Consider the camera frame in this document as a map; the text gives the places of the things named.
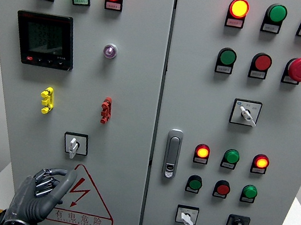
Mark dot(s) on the red warning triangle sticker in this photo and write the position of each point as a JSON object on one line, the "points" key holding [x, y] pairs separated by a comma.
{"points": [[87, 194]]}

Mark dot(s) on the pale grey cabinet door with display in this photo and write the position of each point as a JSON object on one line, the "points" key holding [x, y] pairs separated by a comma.
{"points": [[130, 92]]}

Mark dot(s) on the silver door lock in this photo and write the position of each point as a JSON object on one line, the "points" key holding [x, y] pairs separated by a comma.
{"points": [[173, 151]]}

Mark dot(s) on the black digital display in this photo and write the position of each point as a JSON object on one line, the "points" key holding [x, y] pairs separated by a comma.
{"points": [[45, 40]]}

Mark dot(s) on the small green push button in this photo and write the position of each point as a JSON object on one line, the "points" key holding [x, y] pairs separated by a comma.
{"points": [[195, 183], [250, 191]]}

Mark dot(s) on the small red lit lamp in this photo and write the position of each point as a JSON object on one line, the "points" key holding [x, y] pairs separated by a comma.
{"points": [[202, 151], [261, 161]]}

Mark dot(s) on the small red push button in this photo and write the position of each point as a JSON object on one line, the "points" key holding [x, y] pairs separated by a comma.
{"points": [[223, 188]]}

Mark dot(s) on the small green lamp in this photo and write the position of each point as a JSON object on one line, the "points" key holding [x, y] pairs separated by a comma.
{"points": [[231, 156]]}

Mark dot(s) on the large green push button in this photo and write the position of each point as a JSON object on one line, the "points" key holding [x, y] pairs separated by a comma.
{"points": [[228, 57]]}

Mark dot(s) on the pale grey cabinet door with lock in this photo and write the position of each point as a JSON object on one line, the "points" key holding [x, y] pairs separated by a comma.
{"points": [[279, 139]]}

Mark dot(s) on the large red push button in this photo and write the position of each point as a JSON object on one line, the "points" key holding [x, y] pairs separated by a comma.
{"points": [[262, 62]]}

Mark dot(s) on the large green unlit lamp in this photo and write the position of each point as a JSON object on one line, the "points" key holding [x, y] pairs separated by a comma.
{"points": [[277, 13]]}

